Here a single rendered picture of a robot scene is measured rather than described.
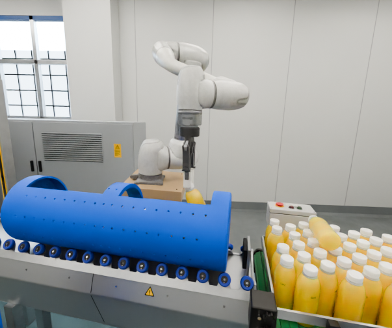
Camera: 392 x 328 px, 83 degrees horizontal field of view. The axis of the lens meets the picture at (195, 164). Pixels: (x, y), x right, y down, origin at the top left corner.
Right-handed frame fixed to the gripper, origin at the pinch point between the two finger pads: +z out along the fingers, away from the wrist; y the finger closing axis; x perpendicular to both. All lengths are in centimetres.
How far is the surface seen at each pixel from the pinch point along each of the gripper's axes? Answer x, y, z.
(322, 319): 44, 26, 29
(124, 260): -20.2, 15.5, 29.3
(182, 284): 2.4, 16.7, 34.2
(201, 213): 8.2, 15.1, 7.2
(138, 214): -13.6, 16.9, 9.5
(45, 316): -78, -1, 85
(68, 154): -161, -120, 19
